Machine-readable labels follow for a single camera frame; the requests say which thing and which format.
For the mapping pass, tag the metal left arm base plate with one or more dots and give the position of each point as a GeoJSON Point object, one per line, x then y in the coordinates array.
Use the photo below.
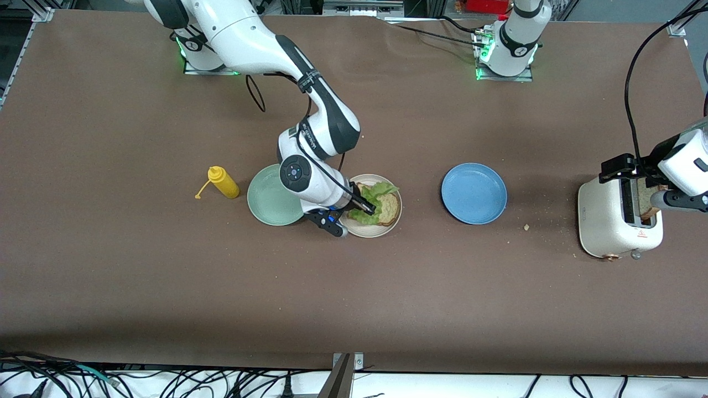
{"type": "Point", "coordinates": [520, 79]}

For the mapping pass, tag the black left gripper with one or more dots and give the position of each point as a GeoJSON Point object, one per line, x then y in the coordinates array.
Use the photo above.
{"type": "Point", "coordinates": [648, 166]}

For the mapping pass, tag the brown bread slice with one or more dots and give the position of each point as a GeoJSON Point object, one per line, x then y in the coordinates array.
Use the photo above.
{"type": "Point", "coordinates": [646, 200]}
{"type": "Point", "coordinates": [390, 210]}

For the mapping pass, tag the mint green round plate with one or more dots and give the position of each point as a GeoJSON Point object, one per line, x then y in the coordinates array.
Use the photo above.
{"type": "Point", "coordinates": [265, 199]}

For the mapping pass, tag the blue round plate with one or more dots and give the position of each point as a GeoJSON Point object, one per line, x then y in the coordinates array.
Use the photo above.
{"type": "Point", "coordinates": [474, 193]}

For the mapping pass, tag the aluminium frame strut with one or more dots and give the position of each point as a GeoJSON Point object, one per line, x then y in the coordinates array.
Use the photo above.
{"type": "Point", "coordinates": [676, 29]}
{"type": "Point", "coordinates": [43, 15]}

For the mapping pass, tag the beige round plate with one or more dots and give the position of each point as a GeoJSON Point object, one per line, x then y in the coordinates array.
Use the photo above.
{"type": "Point", "coordinates": [368, 232]}

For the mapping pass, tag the yellow mustard squeeze bottle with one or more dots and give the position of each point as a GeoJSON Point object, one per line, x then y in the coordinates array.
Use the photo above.
{"type": "Point", "coordinates": [225, 187]}

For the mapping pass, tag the black power plug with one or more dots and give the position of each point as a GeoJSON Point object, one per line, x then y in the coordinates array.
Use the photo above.
{"type": "Point", "coordinates": [287, 389]}

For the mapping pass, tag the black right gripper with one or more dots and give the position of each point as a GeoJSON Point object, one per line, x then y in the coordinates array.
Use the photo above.
{"type": "Point", "coordinates": [354, 198]}

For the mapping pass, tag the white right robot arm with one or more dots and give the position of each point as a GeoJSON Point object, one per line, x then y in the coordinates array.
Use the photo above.
{"type": "Point", "coordinates": [243, 38]}

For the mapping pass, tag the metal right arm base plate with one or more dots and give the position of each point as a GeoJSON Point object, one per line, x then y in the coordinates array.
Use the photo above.
{"type": "Point", "coordinates": [193, 72]}

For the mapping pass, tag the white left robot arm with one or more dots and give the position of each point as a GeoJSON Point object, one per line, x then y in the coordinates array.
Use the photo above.
{"type": "Point", "coordinates": [509, 63]}

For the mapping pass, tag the red box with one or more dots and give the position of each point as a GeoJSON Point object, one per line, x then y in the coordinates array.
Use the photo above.
{"type": "Point", "coordinates": [487, 5]}

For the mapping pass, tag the white two-slot toaster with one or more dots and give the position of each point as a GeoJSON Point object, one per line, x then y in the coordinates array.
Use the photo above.
{"type": "Point", "coordinates": [600, 215]}

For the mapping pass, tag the grey equipment box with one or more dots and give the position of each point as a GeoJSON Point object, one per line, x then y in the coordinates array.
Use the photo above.
{"type": "Point", "coordinates": [359, 8]}

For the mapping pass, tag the green lettuce leaf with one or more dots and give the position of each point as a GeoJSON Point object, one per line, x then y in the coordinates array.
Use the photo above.
{"type": "Point", "coordinates": [379, 193]}

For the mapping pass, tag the metal table bracket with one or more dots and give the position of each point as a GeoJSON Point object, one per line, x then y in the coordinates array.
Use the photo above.
{"type": "Point", "coordinates": [340, 381]}

